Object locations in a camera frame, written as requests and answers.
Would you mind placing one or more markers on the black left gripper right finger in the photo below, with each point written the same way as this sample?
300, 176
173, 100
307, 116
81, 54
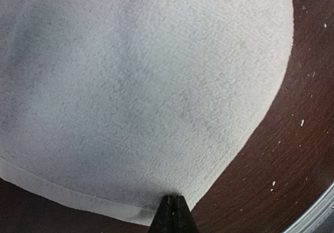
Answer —
183, 221

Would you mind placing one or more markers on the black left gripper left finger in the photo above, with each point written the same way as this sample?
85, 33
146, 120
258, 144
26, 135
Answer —
163, 219

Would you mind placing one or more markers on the white terry towel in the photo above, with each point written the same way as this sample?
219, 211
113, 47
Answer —
109, 105

